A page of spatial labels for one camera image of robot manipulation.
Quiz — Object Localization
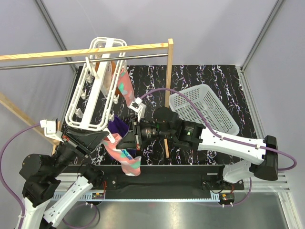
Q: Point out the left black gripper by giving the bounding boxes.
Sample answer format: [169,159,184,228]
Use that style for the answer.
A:
[49,125,110,177]

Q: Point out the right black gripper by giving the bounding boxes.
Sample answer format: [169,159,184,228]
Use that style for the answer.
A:
[117,117,174,150]

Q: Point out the purple sock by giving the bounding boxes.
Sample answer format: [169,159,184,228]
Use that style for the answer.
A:
[108,116,129,137]

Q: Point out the pink patterned sock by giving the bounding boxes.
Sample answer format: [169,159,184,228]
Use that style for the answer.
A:
[117,68,135,107]
[102,133,142,177]

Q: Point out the orange sock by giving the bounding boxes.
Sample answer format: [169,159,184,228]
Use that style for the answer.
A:
[101,61,116,97]

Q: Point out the white plastic clip hanger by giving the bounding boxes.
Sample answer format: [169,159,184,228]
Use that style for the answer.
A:
[64,36,127,133]

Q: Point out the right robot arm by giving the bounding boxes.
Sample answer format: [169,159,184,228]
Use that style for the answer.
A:
[116,107,278,189]

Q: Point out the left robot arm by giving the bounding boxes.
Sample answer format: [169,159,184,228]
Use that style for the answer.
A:
[17,130,109,229]

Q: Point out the white plastic basket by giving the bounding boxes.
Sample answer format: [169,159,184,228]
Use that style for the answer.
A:
[169,84,239,135]

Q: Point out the metal rack rod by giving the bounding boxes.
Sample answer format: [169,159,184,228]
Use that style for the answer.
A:
[0,53,168,71]

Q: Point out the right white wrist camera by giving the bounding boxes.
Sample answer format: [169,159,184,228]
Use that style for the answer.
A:
[129,97,146,121]

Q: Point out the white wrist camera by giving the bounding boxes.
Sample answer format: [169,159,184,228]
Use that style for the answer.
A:
[129,97,146,121]
[40,119,63,142]

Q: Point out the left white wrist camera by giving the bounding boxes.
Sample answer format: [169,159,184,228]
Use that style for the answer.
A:
[40,119,63,142]

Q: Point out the wooden clothes rack frame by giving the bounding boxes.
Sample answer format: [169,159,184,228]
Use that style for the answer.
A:
[0,38,174,158]

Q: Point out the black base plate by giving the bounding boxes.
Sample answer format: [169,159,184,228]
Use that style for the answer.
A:
[81,165,244,202]

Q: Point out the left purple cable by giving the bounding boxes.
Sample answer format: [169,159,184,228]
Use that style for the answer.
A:
[0,123,42,225]

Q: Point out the purple cable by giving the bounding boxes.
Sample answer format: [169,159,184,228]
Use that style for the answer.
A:
[140,87,298,171]
[0,123,42,225]

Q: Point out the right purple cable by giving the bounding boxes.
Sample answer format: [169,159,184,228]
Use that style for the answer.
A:
[140,87,298,171]

